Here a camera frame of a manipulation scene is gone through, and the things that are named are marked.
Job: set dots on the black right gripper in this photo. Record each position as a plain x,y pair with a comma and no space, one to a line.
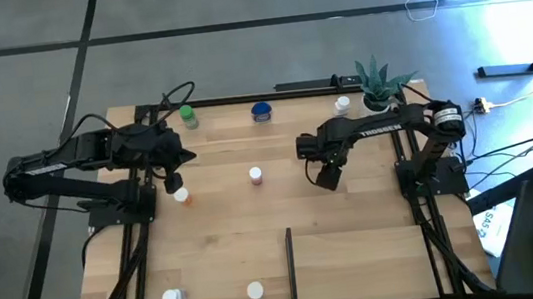
331,152

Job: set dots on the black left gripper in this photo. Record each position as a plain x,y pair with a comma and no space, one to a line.
166,151

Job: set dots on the orange bottle white cap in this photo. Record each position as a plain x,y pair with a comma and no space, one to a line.
181,195

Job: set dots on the blue Tums bottle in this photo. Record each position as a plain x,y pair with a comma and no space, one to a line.
261,111

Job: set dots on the red bottle white cap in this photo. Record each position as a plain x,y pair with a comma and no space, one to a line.
255,173

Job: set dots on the tall white bottle grey label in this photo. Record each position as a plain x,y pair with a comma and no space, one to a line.
170,297

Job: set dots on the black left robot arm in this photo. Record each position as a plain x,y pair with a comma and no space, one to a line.
85,145

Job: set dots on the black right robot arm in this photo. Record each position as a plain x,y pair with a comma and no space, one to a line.
380,129

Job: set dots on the green caffeine pill bottle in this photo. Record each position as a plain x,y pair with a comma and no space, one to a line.
187,113

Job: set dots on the white bottle blue label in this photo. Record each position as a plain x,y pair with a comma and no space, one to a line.
343,103

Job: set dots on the succulent plant in white pot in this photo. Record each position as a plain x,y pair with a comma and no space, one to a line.
376,91

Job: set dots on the beige power adapter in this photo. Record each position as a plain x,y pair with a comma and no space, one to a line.
482,105

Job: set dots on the black desk foot bar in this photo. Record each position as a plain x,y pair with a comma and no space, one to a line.
503,191

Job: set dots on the black bracket bar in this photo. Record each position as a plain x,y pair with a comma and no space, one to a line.
304,85

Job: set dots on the black aluminium table frame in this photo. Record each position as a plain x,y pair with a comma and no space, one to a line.
240,99

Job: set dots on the black desk leg frame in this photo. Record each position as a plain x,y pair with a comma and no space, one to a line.
514,69

